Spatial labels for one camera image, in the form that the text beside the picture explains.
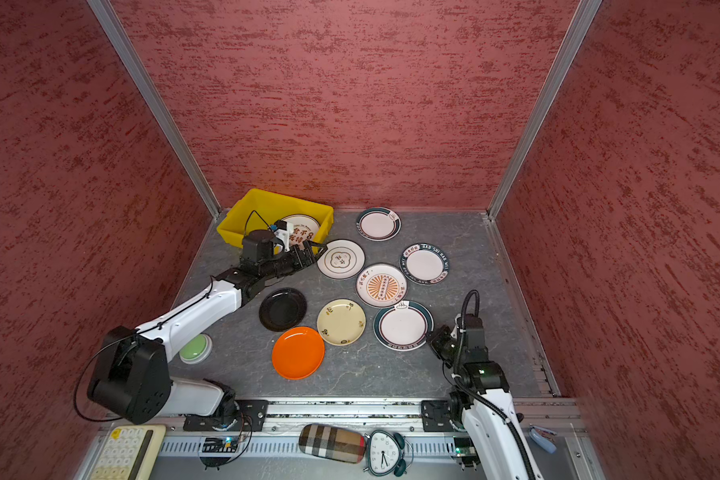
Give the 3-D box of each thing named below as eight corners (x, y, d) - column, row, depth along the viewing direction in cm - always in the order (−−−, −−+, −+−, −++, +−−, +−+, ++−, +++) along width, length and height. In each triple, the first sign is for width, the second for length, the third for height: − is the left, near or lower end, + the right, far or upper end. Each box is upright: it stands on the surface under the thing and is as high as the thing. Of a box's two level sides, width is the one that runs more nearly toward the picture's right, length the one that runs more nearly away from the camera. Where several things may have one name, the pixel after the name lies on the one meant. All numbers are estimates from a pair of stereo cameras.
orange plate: (268, 379, 82) (266, 377, 80) (278, 329, 91) (277, 326, 89) (322, 379, 82) (321, 377, 80) (327, 329, 91) (326, 326, 89)
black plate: (258, 331, 90) (254, 325, 87) (267, 294, 99) (264, 287, 95) (303, 331, 91) (300, 325, 87) (308, 294, 99) (306, 287, 95)
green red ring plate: (356, 241, 114) (356, 237, 112) (357, 210, 125) (357, 207, 123) (402, 241, 114) (403, 238, 113) (399, 211, 125) (400, 207, 123)
